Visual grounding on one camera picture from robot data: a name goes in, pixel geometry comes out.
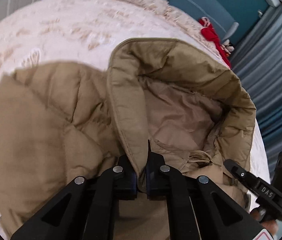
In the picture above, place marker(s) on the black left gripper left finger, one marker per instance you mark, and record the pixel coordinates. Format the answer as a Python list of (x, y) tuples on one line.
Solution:
[(126, 180)]

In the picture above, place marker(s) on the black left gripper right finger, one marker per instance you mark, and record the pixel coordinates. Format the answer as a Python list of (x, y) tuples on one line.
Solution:
[(153, 177)]

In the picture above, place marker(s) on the tan puffer jacket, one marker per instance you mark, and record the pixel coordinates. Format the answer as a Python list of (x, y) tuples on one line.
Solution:
[(62, 120)]

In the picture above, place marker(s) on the person's right hand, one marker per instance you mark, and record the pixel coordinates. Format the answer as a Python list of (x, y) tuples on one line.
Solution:
[(271, 225)]

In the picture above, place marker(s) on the grey-blue curtain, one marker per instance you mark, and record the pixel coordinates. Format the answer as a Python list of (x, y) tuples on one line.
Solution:
[(257, 60)]

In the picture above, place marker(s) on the plush toy dolls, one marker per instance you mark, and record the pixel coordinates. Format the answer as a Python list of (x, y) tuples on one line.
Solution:
[(227, 46)]

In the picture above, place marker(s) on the red knitted garment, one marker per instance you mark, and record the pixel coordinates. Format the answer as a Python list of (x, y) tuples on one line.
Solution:
[(209, 33)]

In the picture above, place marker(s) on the white floral bedspread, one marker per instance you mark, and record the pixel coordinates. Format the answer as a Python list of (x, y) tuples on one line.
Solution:
[(87, 31)]

